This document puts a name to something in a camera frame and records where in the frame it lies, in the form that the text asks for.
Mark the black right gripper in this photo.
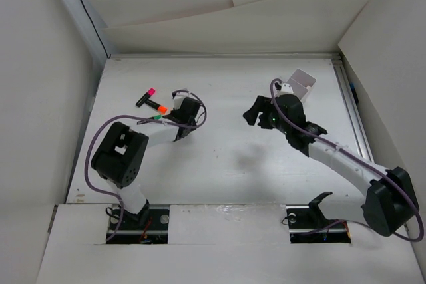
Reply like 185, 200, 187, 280
242, 95, 290, 135

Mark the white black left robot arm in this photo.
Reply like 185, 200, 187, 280
84, 94, 206, 229

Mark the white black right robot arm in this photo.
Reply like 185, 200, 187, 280
243, 94, 425, 241

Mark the orange highlighter marker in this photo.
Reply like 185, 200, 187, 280
145, 99, 168, 114

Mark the green highlighter marker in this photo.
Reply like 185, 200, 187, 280
137, 114, 162, 125

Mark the pink highlighter marker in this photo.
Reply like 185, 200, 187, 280
135, 88, 156, 108

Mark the white divided container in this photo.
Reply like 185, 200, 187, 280
286, 69, 316, 102

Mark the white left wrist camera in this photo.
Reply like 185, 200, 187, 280
172, 89, 190, 109

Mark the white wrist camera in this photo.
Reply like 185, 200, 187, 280
274, 82, 294, 97
172, 89, 190, 109

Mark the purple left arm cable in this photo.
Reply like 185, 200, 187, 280
83, 89, 208, 243

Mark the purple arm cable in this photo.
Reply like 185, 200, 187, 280
269, 78, 425, 242
83, 89, 208, 243

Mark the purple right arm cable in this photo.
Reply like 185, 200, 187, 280
269, 78, 425, 242

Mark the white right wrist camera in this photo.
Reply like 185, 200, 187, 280
274, 82, 294, 97

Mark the aluminium table edge rail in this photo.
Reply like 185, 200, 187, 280
331, 53, 374, 161

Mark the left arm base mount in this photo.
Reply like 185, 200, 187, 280
105, 205, 170, 245

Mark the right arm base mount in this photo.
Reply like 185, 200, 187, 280
281, 192, 351, 244

